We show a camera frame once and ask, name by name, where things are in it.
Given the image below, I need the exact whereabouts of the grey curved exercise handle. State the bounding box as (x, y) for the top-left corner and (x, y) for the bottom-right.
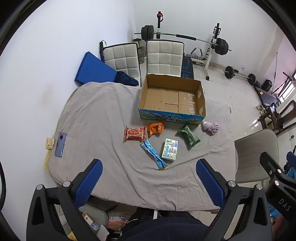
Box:
(190, 47), (205, 57)

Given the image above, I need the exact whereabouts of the beige plastic chair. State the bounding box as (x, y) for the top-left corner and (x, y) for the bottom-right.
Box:
(234, 128), (280, 186)

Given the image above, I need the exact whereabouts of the cardboard box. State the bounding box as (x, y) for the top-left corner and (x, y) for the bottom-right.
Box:
(138, 74), (207, 126)

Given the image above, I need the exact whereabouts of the orange snack packet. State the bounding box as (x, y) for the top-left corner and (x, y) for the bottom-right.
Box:
(146, 122), (166, 138)

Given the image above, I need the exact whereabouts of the white barbell rack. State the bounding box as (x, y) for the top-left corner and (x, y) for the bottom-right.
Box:
(156, 11), (222, 81)

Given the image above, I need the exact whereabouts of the large barbell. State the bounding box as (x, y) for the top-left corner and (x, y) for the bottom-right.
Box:
(134, 25), (232, 56)

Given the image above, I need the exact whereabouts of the black treadmill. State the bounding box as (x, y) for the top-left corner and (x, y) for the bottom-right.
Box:
(254, 86), (281, 107)

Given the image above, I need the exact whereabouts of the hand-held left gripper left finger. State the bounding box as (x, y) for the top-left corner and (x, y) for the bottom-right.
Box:
(26, 159), (103, 241)

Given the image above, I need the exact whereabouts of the red snack packet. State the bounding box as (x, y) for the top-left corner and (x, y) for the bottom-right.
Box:
(124, 126), (147, 142)

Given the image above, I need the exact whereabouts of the grey bed sheet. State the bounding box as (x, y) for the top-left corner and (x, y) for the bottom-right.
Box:
(47, 82), (238, 212)

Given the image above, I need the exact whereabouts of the black speaker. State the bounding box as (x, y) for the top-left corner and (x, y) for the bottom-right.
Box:
(261, 79), (273, 91)

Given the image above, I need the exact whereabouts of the blue smartphone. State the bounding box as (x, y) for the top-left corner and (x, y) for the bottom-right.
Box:
(55, 133), (67, 158)

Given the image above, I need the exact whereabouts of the long blue snack packet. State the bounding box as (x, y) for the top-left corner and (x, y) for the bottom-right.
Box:
(140, 139), (168, 171)

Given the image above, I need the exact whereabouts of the white blue tissue pack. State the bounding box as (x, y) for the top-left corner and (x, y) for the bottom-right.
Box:
(161, 138), (179, 161)

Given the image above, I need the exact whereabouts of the white quilted chair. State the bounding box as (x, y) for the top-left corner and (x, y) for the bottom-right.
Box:
(103, 43), (142, 87)
(146, 40), (185, 78)

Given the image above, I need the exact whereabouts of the person's dark clothing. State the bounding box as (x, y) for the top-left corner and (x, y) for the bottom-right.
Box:
(118, 206), (208, 241)

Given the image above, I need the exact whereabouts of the dark blue bag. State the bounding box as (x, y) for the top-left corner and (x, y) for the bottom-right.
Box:
(115, 71), (139, 87)

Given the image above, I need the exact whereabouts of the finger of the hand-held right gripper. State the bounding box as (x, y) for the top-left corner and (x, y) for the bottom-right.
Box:
(259, 152), (287, 182)
(286, 152), (296, 168)

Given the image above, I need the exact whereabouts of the small barbell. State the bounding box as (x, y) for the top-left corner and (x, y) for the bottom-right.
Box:
(223, 66), (257, 86)

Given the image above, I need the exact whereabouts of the dark wooden chair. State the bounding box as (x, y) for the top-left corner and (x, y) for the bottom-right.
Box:
(258, 100), (296, 137)

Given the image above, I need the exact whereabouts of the black cable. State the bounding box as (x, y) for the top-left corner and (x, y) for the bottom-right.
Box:
(0, 160), (6, 209)

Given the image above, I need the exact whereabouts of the blue foam mat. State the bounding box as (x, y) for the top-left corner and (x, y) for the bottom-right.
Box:
(74, 51), (118, 84)

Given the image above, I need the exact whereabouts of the green snack packet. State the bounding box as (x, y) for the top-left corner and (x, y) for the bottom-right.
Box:
(178, 124), (200, 150)

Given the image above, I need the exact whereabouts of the black tube with strap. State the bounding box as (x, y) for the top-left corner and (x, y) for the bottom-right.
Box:
(99, 40), (106, 62)

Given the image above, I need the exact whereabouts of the black bench pad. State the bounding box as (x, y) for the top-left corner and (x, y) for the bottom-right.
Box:
(181, 57), (194, 79)

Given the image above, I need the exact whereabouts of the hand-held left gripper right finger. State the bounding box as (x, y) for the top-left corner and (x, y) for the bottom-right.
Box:
(196, 159), (272, 241)

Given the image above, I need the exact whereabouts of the purple cloth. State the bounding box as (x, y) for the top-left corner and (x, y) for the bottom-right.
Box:
(202, 120), (221, 135)

